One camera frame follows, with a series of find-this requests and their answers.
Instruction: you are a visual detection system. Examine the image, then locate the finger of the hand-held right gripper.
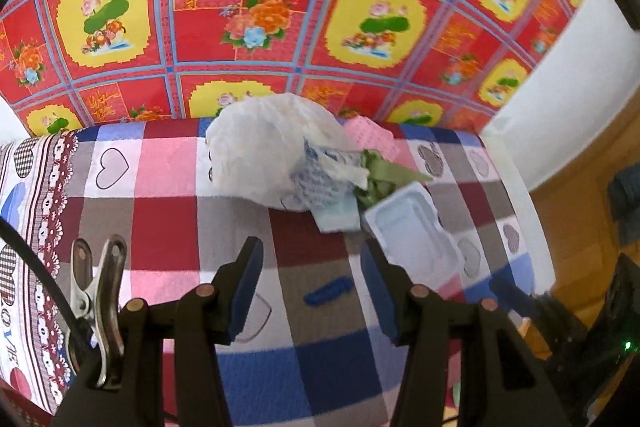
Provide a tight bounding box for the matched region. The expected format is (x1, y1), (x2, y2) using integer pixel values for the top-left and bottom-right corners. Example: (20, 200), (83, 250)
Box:
(490, 274), (551, 324)

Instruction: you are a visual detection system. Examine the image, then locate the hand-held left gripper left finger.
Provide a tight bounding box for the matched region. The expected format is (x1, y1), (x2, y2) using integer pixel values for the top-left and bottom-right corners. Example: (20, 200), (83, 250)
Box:
(50, 234), (266, 427)

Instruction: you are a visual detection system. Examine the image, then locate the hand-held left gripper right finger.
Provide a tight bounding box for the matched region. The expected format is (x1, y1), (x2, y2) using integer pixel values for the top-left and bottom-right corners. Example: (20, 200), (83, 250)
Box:
(359, 238), (573, 427)

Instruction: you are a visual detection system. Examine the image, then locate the white plastic tray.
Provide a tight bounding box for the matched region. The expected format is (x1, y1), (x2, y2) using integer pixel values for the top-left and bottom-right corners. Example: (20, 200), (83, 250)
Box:
(362, 184), (461, 285)

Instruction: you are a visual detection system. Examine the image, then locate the small blue plastic piece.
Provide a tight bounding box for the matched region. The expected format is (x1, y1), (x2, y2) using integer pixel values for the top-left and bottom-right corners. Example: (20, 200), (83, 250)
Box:
(302, 278), (353, 308)

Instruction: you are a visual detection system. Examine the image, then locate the light blue face mask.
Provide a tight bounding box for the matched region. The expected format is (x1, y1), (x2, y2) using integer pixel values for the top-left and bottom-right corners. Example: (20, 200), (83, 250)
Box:
(315, 194), (363, 235)

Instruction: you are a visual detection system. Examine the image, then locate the white table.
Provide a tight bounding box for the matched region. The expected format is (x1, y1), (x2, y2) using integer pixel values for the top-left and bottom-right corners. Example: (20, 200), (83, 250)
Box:
(477, 122), (558, 338)

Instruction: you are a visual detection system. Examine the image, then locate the checkered heart tablecloth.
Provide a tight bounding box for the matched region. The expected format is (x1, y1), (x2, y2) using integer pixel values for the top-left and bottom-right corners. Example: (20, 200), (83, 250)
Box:
(0, 117), (538, 427)

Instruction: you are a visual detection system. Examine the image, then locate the green ribbon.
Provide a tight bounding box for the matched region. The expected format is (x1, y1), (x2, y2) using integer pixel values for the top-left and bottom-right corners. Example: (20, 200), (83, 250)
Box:
(352, 149), (433, 210)

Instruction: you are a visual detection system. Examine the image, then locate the white bag with blue print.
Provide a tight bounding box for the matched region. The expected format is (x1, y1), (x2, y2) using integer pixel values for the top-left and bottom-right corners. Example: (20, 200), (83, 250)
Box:
(282, 137), (361, 212)

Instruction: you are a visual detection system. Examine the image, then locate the white tissue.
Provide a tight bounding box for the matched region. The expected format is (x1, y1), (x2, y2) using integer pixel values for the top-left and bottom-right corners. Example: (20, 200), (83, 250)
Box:
(320, 152), (371, 188)

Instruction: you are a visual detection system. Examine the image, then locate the white plastic bag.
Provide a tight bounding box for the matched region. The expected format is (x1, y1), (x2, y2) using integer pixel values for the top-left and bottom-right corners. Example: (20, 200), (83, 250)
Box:
(205, 93), (358, 210)

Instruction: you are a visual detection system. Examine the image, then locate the metal spring clip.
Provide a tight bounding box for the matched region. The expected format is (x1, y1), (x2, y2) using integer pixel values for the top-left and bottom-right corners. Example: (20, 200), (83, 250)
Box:
(70, 234), (128, 390)

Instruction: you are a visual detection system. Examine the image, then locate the pink paper sheet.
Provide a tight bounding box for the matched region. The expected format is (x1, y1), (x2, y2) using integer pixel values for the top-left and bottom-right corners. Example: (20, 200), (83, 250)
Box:
(345, 117), (401, 162)

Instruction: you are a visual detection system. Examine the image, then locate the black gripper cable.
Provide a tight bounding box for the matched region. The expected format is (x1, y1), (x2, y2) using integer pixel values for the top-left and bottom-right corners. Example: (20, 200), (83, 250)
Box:
(0, 217), (101, 358)

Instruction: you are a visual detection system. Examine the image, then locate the red yellow printed wall cloth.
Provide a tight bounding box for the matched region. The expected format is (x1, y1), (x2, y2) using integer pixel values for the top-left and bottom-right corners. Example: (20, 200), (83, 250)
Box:
(0, 0), (596, 140)

